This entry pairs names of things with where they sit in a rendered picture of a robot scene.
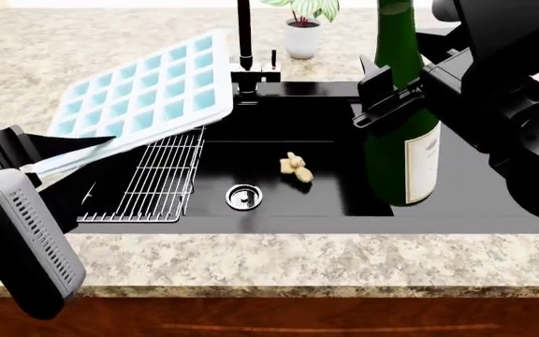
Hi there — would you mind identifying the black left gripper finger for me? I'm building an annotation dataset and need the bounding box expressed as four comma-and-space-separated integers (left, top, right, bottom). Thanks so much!
24, 131, 117, 156
36, 164, 94, 227

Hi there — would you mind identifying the metal wire drying rack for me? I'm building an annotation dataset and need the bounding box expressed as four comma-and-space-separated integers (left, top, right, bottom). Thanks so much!
76, 126, 207, 225

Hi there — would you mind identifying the black kitchen sink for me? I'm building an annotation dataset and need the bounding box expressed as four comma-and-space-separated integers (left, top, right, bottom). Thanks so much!
66, 81, 539, 236

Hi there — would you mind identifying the brown wooden cabinet front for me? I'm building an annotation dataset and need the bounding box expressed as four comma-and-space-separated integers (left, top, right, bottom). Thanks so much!
0, 296, 539, 337

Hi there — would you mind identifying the green wine bottle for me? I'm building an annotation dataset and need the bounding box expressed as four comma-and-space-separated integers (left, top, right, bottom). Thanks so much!
362, 0, 443, 208

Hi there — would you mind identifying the yellow ginger root piece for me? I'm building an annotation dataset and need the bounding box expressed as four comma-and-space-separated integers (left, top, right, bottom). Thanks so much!
279, 151, 315, 184

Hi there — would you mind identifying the white plant pot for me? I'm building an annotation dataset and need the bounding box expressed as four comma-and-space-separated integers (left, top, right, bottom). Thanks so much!
281, 17, 325, 60

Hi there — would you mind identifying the black sink faucet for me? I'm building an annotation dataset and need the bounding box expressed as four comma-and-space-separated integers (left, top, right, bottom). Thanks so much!
229, 0, 283, 96

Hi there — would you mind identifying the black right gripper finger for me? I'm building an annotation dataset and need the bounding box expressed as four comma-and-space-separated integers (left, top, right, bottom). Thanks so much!
357, 53, 395, 110

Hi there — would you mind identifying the white ice cube tray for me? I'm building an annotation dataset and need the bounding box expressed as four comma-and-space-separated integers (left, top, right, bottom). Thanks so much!
19, 27, 236, 181

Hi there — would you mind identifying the round metal drain strainer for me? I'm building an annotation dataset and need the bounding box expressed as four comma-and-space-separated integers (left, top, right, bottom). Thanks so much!
225, 183, 265, 212

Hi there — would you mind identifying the green striped leafy plant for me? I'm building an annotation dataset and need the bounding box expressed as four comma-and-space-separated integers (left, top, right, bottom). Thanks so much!
259, 0, 342, 28

